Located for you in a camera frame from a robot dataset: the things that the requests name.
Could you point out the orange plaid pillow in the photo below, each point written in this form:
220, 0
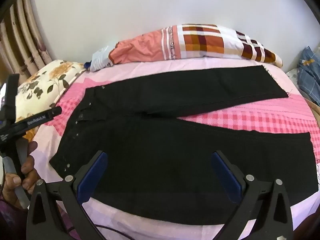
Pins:
200, 42

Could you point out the purple patterned clothing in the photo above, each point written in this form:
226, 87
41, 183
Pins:
12, 225

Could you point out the beige patterned curtain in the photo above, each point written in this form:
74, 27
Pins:
22, 42

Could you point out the blue patterned cloth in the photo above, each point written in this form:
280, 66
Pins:
310, 72

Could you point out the pink checked bedsheet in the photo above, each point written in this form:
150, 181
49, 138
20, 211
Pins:
250, 120

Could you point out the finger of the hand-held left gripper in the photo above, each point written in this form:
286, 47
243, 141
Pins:
37, 118

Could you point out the black pants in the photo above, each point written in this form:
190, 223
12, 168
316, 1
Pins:
162, 155

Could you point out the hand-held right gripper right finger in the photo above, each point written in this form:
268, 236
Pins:
225, 175

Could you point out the cream floral pillow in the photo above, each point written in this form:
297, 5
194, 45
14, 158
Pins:
50, 80

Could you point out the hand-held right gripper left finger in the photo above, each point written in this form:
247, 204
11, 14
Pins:
92, 177

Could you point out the person's left hand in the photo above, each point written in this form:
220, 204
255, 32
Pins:
30, 165

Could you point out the white and blue striped packet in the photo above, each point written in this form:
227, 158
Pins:
100, 60

